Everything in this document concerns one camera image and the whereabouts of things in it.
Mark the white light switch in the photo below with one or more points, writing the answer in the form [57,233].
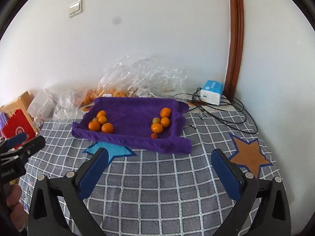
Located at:
[75,8]

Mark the orange with leafy stem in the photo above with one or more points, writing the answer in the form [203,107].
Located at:
[94,126]

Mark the person's left hand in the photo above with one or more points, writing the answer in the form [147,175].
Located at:
[14,201]

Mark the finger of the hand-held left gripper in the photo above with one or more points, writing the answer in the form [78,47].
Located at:
[17,137]
[32,146]

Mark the large orange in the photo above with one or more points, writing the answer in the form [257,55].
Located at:
[107,128]
[157,128]
[165,112]

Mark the small red fruit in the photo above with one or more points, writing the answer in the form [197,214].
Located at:
[154,135]

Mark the checkered grey blanket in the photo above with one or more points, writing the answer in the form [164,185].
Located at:
[160,177]

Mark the white and blue tissue pack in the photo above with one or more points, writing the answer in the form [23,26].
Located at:
[212,92]

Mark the white plastic bag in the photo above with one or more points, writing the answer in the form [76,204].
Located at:
[41,103]

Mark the oranges in plastic bag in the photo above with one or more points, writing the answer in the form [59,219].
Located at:
[115,93]

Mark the purple packet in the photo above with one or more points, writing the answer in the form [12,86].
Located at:
[3,119]

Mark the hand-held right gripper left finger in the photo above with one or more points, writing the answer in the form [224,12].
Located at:
[94,169]

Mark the purple towel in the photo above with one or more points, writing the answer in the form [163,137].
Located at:
[133,118]

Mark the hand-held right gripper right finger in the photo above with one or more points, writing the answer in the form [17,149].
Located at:
[226,174]

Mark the large clear plastic bag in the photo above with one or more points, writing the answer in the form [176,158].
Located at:
[147,73]

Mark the cardboard box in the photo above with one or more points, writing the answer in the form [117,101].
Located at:
[23,99]

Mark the small clear plastic bag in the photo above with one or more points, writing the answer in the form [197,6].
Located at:
[65,103]

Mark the greenish brown round fruit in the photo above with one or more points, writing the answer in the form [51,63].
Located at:
[155,120]

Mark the brown wooden door frame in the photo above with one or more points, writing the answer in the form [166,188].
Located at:
[235,41]

